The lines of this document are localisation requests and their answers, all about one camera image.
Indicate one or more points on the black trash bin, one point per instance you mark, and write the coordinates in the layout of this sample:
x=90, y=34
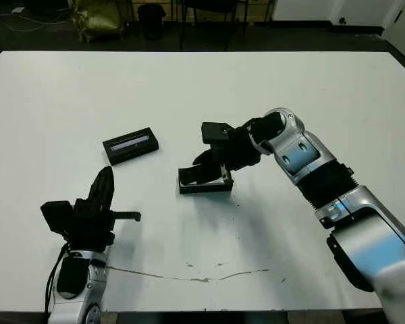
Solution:
x=151, y=22

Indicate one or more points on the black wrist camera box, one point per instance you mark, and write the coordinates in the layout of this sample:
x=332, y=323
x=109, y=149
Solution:
x=57, y=216
x=216, y=133

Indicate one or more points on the black box lid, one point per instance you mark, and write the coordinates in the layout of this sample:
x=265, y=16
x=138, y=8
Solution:
x=131, y=153

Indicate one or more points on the black box base white insert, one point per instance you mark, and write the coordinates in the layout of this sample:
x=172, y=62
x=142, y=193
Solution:
x=206, y=189

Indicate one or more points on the small white floor plate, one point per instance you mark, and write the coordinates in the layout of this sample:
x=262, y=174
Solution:
x=17, y=9

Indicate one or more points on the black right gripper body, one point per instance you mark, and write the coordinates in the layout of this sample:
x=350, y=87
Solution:
x=236, y=152

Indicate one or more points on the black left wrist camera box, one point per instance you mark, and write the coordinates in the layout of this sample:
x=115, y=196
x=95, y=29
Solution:
x=57, y=216

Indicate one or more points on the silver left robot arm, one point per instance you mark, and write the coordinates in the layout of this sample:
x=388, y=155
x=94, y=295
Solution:
x=74, y=307

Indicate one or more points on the large crumpled plastic bag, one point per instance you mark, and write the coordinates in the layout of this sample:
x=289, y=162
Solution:
x=99, y=22

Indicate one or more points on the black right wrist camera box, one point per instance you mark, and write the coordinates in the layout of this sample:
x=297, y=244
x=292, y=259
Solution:
x=216, y=133

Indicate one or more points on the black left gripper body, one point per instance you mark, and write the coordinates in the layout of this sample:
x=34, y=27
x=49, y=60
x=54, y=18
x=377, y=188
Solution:
x=89, y=227

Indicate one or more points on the black round door stopper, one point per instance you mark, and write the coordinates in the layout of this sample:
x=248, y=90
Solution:
x=342, y=21

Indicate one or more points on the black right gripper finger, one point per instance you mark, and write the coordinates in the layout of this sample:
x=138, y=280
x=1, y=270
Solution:
x=206, y=158
x=211, y=173

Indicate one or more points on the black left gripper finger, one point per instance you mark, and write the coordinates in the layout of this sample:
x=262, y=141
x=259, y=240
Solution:
x=108, y=190
x=98, y=190

